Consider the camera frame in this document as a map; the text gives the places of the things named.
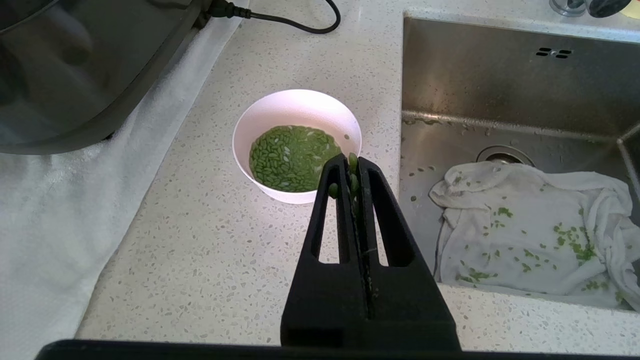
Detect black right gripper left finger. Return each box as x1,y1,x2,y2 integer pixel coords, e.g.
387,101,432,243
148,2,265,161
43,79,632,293
280,154,372,349

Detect black power cable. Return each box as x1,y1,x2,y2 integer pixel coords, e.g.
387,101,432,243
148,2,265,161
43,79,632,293
207,0,342,35

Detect chrome faucet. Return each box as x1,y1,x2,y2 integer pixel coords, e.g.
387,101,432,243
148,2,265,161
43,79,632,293
548,0,632,20

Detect white round bowl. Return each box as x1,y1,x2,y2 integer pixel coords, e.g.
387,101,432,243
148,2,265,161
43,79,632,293
232,89,363,205

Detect white towel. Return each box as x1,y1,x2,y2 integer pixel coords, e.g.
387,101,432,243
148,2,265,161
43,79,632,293
0,0,251,360

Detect chopped green vegetables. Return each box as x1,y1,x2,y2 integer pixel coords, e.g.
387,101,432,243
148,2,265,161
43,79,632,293
249,125,343,193

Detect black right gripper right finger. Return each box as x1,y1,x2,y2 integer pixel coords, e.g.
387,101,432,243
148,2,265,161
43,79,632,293
358,157,462,351

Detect black rice cooker body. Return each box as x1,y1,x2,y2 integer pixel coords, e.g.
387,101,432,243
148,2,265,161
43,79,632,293
0,0,213,155

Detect stainless steel sink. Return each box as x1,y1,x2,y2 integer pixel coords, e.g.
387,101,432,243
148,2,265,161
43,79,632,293
398,12,640,312

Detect white cloth with green bits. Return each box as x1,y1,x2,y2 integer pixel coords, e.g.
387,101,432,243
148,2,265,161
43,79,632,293
428,161,640,309

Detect round sink drain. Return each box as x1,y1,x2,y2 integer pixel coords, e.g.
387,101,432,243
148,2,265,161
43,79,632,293
475,145,536,168

